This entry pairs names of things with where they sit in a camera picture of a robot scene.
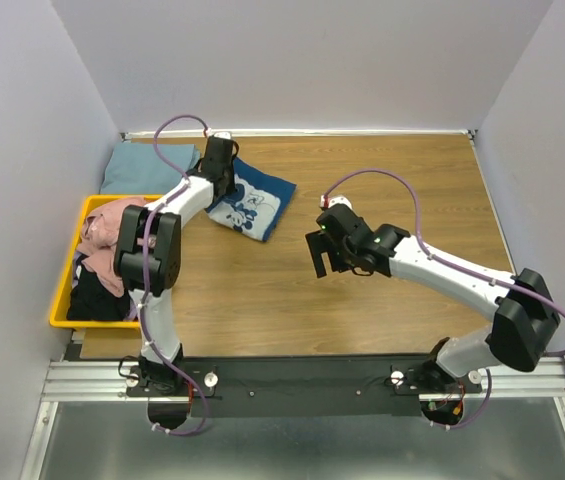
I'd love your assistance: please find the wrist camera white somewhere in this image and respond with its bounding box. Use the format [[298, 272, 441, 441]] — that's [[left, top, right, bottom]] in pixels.
[[205, 129, 233, 141], [319, 195, 352, 210]]

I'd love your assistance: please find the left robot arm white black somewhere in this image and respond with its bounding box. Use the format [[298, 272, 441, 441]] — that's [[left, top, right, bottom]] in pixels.
[[114, 132, 239, 395]]

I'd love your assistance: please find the pink t-shirt in bin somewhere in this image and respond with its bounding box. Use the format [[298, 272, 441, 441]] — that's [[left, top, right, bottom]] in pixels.
[[76, 196, 146, 298]]

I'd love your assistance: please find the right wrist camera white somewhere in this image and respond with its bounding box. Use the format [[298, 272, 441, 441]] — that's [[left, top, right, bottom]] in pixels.
[[319, 195, 352, 210]]

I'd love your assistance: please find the yellow plastic bin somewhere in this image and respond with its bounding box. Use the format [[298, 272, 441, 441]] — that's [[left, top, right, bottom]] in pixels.
[[49, 193, 163, 330]]

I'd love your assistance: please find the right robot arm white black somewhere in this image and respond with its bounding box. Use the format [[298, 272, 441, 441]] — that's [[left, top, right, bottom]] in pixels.
[[305, 203, 560, 392]]

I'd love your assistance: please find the aluminium extrusion rail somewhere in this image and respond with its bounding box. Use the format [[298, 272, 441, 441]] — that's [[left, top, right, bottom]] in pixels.
[[41, 358, 565, 402]]

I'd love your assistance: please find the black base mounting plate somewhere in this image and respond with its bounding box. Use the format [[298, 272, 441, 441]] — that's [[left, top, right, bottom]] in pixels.
[[118, 354, 482, 432]]

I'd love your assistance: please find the dark blue t-shirt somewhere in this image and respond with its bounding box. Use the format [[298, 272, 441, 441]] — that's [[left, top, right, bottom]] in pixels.
[[206, 158, 297, 242]]

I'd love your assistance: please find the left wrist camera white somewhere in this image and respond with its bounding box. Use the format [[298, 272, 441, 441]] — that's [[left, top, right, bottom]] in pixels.
[[205, 129, 233, 141]]

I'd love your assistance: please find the black garment in bin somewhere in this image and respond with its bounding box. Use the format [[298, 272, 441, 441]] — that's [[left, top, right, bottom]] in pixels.
[[65, 269, 133, 321]]

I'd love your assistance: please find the folded light blue t-shirt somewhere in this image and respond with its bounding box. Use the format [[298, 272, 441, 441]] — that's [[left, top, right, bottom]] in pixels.
[[99, 142, 182, 195]]

